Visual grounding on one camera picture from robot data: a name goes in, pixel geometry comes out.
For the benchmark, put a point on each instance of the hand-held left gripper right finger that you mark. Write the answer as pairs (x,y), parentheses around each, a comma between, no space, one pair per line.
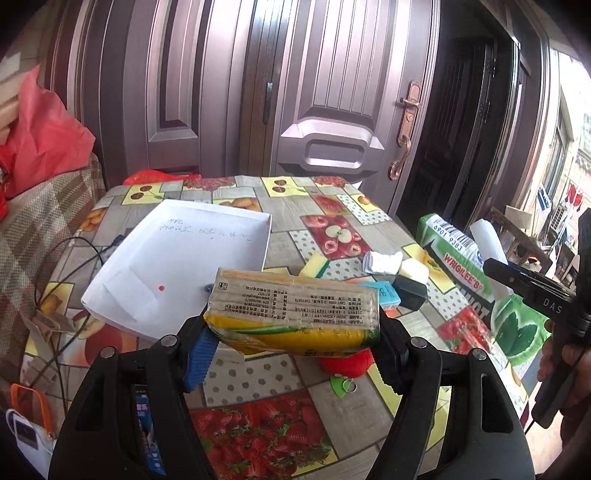
(397,353)

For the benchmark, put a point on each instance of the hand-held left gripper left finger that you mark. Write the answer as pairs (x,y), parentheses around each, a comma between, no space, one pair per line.
(201,357)

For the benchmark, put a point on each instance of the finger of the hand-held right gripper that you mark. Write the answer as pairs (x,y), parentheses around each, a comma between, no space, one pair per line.
(505,274)

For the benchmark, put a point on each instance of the red plush apple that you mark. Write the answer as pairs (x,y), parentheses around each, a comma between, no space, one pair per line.
(341,364)

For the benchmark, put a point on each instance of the teal tissue pack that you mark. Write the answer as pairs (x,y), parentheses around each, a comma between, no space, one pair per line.
(385,291)

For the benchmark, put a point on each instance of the pale yellow round sponge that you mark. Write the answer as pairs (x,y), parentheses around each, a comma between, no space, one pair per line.
(414,271)

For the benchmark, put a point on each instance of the white sock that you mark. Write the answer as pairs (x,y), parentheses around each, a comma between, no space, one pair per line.
(381,263)

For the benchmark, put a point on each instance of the yellow tissue pack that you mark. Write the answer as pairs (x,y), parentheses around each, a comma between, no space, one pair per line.
(291,304)

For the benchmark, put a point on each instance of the white cardboard box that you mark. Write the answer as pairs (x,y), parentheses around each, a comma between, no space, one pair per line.
(184,249)

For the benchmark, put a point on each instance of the yellow rectangular sponge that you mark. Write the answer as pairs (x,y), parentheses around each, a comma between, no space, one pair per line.
(314,265)

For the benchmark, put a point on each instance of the person's right hand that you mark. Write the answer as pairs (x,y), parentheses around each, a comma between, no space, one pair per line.
(549,364)

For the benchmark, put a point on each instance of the white paper roll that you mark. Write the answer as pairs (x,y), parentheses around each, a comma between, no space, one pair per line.
(485,240)

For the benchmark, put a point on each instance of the green printed plastic bag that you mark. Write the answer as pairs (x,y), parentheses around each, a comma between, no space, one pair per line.
(521,323)

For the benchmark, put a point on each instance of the black sponge block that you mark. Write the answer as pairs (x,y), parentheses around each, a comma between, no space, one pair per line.
(410,291)

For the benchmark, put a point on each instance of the fruit printed tablecloth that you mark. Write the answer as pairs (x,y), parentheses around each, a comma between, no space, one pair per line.
(286,240)

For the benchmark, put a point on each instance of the dark metal door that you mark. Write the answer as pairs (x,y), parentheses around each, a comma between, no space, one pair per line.
(461,129)

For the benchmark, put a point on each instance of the brown cardboard piece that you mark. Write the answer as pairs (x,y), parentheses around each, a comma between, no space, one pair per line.
(46,325)

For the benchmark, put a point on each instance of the red bag with gold print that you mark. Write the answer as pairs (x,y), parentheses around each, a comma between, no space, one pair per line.
(157,177)

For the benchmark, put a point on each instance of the plaid sofa cover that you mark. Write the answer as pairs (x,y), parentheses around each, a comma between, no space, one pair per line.
(32,230)

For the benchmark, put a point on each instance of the black door bolt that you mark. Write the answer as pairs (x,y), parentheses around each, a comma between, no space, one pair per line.
(267,104)

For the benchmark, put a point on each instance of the brown metal double door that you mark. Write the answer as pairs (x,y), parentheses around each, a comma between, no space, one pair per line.
(332,69)

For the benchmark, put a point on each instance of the pink-red nonwoven bag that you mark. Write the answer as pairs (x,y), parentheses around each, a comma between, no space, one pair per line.
(46,134)

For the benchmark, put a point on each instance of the folded white foam sheets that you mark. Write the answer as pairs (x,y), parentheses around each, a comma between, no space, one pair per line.
(8,110)

